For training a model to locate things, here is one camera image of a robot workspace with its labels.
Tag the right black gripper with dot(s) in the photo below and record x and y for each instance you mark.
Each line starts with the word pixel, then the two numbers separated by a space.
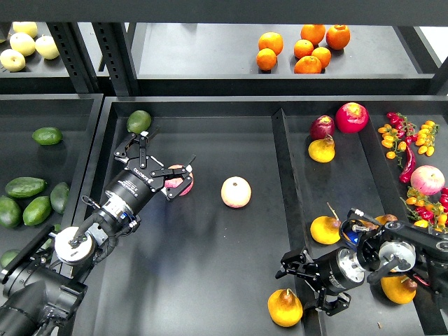
pixel 336 272

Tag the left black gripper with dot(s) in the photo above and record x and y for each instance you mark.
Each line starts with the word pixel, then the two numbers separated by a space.
pixel 134 185

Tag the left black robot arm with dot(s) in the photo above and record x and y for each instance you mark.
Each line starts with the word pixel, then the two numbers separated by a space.
pixel 44 284

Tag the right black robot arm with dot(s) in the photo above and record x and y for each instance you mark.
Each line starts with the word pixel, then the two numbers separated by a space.
pixel 372 251

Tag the green avocado at tray corner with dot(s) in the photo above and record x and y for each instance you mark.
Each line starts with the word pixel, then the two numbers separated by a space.
pixel 138 121

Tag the yellow pear right tray left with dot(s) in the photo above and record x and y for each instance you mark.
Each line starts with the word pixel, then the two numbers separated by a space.
pixel 326 229

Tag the yellow pear tray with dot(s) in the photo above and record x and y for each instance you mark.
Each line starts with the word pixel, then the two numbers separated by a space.
pixel 399 289
pixel 326 229

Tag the yellow pear right tray bottom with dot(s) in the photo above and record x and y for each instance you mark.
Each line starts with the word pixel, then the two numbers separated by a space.
pixel 399 289

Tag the yellow pear under wrist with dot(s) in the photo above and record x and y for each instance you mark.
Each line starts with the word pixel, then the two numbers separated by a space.
pixel 383 219

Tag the green avocado upper left tray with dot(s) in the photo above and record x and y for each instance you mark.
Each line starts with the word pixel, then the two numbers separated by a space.
pixel 47 136

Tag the light green avocado left tray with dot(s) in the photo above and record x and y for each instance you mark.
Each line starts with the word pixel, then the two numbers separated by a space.
pixel 37 211

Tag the dark avocado at left edge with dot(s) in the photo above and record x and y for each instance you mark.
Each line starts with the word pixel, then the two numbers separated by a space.
pixel 11 213

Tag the pale yellow pear right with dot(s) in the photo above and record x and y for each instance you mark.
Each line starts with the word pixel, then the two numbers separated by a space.
pixel 46 47

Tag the pale yellow pear front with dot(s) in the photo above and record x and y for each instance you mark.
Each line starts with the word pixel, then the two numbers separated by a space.
pixel 12 60

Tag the pale yellow pear middle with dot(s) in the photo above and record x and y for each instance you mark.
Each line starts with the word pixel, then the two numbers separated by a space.
pixel 23 43

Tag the black tray divider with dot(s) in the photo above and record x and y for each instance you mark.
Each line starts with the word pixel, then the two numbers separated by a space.
pixel 312 320

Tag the pale pink apple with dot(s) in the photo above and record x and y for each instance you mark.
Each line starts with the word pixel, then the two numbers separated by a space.
pixel 235 192

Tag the black left tray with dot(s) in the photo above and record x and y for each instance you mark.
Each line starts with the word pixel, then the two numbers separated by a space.
pixel 76 116

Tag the black tray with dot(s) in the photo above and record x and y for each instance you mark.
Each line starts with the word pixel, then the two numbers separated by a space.
pixel 76 116
pixel 199 267

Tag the black centre tray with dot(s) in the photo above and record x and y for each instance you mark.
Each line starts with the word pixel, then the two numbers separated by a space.
pixel 199 267

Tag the mixed cherry tomato bunch lower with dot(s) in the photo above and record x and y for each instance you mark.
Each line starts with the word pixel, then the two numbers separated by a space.
pixel 427 211

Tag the red chili pepper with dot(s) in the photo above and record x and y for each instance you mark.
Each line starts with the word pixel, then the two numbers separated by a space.
pixel 409 166

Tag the orange lower left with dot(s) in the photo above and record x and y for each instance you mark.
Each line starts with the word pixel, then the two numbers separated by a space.
pixel 266 59

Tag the pink apple right tray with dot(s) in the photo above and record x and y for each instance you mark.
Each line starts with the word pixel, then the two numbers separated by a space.
pixel 427 179

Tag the dark red small apple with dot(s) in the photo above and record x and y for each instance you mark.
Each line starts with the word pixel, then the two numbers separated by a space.
pixel 321 127

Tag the orange cherry tomato bunch left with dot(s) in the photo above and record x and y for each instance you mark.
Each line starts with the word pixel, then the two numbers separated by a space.
pixel 393 143

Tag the orange cherry tomato bunch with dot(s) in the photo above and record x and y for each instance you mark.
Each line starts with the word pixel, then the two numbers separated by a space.
pixel 426 138
pixel 393 143

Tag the big red apple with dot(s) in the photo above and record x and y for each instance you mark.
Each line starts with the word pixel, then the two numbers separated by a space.
pixel 351 117

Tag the orange cherry tomato bunch right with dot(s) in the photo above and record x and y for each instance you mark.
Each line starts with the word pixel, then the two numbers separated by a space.
pixel 426 138

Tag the black top shelf beam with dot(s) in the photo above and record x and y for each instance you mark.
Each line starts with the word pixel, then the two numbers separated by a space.
pixel 401 13

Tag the black upper shelf right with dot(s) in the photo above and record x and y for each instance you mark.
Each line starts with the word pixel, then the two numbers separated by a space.
pixel 177 59

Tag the dark avocado by tray wall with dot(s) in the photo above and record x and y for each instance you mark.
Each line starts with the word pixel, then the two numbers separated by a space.
pixel 59 197

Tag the black perforated shelf post right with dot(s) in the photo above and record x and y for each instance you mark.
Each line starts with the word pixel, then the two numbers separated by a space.
pixel 115 46

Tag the black perforated shelf post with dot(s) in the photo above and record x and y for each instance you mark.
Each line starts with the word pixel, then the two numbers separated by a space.
pixel 115 46
pixel 73 51

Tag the black perforated shelf post left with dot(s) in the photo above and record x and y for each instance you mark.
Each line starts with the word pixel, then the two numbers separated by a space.
pixel 73 51

